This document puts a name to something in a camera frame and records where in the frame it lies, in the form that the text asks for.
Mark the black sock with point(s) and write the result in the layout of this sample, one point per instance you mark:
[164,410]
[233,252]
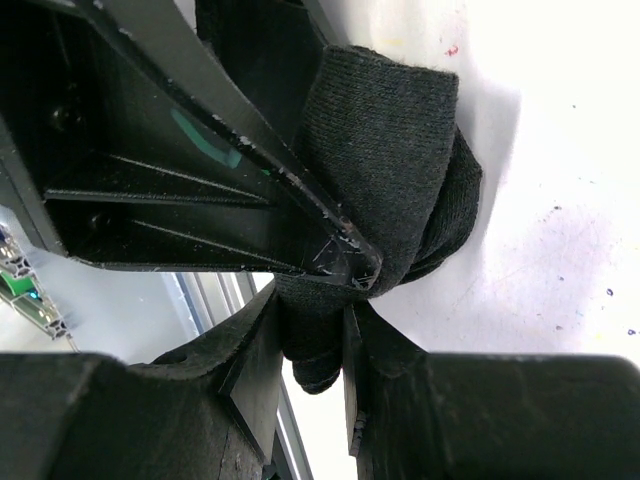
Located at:
[381,138]

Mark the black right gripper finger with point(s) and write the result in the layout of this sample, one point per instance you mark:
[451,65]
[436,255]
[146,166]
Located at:
[126,146]
[412,414]
[205,410]
[270,49]

